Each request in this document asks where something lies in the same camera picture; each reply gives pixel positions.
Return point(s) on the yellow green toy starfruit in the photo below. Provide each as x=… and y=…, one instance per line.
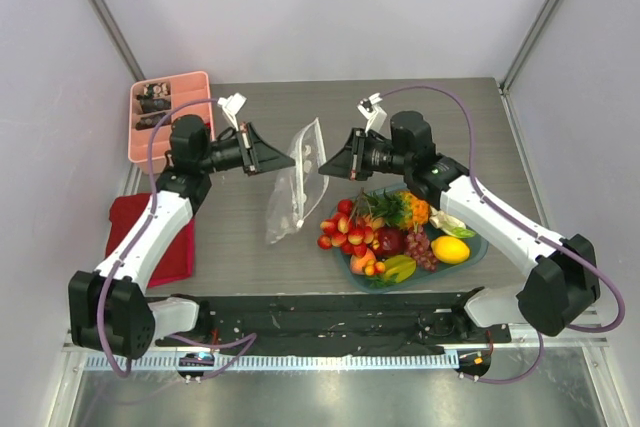
x=398, y=269

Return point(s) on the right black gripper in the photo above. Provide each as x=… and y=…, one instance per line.
x=357, y=155

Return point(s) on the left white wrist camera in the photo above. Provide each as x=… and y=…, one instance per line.
x=230, y=107

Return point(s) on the teal plastic tray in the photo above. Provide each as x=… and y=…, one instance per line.
x=477, y=244

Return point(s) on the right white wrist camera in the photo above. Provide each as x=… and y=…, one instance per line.
x=375, y=116

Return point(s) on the small orange cherry cluster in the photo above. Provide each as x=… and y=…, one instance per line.
x=374, y=268

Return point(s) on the slotted white cable duct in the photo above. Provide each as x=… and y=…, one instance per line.
x=194, y=361

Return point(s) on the white toy cauliflower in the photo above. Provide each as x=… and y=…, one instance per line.
x=450, y=225

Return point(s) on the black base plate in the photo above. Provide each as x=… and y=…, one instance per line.
x=336, y=325

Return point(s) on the red cherry bunch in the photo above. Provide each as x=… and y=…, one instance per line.
x=352, y=228

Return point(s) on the orange toy peach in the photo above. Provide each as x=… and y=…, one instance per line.
x=359, y=264

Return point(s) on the pink compartment organizer box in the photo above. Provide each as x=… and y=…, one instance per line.
x=149, y=100

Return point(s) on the clear zip top bag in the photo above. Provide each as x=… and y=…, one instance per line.
x=298, y=190

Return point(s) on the purple toy grapes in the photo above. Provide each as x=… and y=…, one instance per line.
x=418, y=247

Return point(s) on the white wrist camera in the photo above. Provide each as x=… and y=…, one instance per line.
x=375, y=116
x=230, y=107

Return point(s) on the red folded cloth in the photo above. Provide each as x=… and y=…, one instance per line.
x=179, y=259

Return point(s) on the yellow toy lemon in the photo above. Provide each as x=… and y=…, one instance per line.
x=450, y=250

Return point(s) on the orange toy pineapple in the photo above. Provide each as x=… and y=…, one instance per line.
x=399, y=209

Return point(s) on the dark red toy apple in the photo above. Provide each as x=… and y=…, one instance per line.
x=388, y=242

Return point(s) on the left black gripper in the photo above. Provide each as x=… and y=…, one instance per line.
x=260, y=157

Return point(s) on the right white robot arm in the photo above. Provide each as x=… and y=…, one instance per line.
x=557, y=287

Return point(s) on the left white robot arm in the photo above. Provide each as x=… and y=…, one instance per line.
x=109, y=311

